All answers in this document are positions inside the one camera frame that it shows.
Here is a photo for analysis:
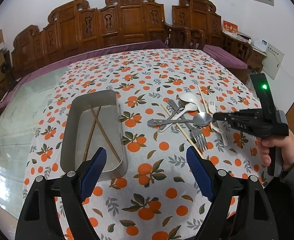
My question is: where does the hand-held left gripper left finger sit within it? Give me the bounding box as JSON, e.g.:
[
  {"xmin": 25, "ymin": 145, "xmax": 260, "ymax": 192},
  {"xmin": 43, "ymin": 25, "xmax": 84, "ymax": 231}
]
[{"xmin": 14, "ymin": 147, "xmax": 108, "ymax": 240}]

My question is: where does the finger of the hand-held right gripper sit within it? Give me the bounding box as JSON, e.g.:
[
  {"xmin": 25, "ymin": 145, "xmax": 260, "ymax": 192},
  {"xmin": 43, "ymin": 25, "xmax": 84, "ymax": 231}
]
[{"xmin": 213, "ymin": 108, "xmax": 262, "ymax": 122}]

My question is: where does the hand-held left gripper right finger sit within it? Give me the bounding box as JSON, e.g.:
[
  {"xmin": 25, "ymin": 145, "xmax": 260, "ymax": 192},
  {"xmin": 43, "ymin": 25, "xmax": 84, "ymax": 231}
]
[{"xmin": 186, "ymin": 146, "xmax": 280, "ymax": 240}]

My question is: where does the white plastic fork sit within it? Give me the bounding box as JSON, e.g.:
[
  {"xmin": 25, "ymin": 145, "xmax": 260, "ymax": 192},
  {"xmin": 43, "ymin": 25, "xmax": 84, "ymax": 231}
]
[{"xmin": 208, "ymin": 99, "xmax": 217, "ymax": 117}]

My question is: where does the metal spoon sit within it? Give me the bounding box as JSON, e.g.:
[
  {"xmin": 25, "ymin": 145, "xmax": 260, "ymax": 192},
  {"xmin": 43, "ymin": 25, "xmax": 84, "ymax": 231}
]
[{"xmin": 147, "ymin": 112, "xmax": 212, "ymax": 127}]

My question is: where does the light wooden chopstick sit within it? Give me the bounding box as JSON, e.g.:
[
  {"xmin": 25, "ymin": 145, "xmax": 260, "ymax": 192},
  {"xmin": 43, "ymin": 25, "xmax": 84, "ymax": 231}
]
[
  {"xmin": 161, "ymin": 103, "xmax": 204, "ymax": 158},
  {"xmin": 197, "ymin": 85, "xmax": 214, "ymax": 130}
]

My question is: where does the metal tray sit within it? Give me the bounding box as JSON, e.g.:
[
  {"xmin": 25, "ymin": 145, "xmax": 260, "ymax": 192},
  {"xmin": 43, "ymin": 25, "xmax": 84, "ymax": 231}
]
[{"xmin": 60, "ymin": 90, "xmax": 128, "ymax": 180}]

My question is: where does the large white spoon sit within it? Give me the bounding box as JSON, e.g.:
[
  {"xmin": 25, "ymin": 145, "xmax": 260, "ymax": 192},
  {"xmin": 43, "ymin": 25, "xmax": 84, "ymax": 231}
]
[{"xmin": 178, "ymin": 92, "xmax": 201, "ymax": 112}]

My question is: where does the small white spoon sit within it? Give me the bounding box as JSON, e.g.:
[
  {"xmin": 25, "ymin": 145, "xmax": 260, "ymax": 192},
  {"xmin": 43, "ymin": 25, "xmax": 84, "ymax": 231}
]
[{"xmin": 158, "ymin": 104, "xmax": 198, "ymax": 132}]

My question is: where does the person's right hand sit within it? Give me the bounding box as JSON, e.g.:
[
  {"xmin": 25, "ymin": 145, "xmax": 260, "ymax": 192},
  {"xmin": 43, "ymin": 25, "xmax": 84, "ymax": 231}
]
[{"xmin": 259, "ymin": 130, "xmax": 294, "ymax": 172}]

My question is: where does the white plastic cutlery piece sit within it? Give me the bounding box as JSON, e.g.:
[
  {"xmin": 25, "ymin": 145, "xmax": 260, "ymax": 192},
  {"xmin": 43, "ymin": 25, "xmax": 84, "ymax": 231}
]
[{"xmin": 211, "ymin": 126, "xmax": 230, "ymax": 147}]

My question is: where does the metal fork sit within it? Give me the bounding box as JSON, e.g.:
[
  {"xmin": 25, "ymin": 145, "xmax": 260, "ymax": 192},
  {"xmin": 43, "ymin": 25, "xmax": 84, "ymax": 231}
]
[{"xmin": 166, "ymin": 99, "xmax": 208, "ymax": 152}]

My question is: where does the dark wooden chopstick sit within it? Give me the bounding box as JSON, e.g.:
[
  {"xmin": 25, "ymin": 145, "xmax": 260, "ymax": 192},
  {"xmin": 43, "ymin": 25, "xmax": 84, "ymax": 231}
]
[
  {"xmin": 83, "ymin": 106, "xmax": 102, "ymax": 162},
  {"xmin": 89, "ymin": 105, "xmax": 122, "ymax": 162}
]

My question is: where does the orange print tablecloth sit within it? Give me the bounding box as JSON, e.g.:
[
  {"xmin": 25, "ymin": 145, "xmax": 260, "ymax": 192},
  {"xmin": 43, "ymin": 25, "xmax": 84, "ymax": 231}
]
[{"xmin": 24, "ymin": 48, "xmax": 271, "ymax": 240}]

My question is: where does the slim metal cutlery piece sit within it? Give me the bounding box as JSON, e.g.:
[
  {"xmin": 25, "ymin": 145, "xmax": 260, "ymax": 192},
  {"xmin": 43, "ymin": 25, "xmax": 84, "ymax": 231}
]
[{"xmin": 167, "ymin": 100, "xmax": 186, "ymax": 121}]

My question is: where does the small purple seat cushion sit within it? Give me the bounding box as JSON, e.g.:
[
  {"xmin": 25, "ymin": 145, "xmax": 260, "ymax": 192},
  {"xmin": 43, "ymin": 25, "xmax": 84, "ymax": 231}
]
[{"xmin": 202, "ymin": 44, "xmax": 248, "ymax": 69}]

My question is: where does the white board with print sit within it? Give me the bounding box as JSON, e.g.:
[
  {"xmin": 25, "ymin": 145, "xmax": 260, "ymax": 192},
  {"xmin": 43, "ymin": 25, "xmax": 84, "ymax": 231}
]
[{"xmin": 262, "ymin": 43, "xmax": 286, "ymax": 81}]

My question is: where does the wooden side table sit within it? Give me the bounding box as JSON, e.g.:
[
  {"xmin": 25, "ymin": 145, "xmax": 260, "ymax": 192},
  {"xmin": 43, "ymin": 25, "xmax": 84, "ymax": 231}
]
[{"xmin": 222, "ymin": 32, "xmax": 266, "ymax": 73}]

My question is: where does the white desk device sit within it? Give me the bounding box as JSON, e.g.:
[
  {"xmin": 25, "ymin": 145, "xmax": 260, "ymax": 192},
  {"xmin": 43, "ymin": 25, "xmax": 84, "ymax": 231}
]
[{"xmin": 252, "ymin": 37, "xmax": 271, "ymax": 51}]

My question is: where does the red box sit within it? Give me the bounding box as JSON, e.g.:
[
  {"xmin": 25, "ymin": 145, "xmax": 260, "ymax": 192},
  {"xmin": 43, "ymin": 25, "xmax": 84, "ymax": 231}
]
[{"xmin": 223, "ymin": 20, "xmax": 238, "ymax": 36}]

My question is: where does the carved wooden armchair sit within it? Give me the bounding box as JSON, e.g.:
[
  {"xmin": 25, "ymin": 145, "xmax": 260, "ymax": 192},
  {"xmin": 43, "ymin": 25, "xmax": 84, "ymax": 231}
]
[{"xmin": 164, "ymin": 0, "xmax": 225, "ymax": 51}]

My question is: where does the long purple seat cushion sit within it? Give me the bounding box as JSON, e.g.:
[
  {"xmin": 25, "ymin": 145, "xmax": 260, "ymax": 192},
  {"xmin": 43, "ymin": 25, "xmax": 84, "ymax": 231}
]
[{"xmin": 0, "ymin": 39, "xmax": 170, "ymax": 108}]

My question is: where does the long carved wooden sofa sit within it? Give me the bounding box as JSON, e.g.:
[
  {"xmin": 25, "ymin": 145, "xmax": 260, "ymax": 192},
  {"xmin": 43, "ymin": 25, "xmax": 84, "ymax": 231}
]
[{"xmin": 10, "ymin": 0, "xmax": 168, "ymax": 73}]

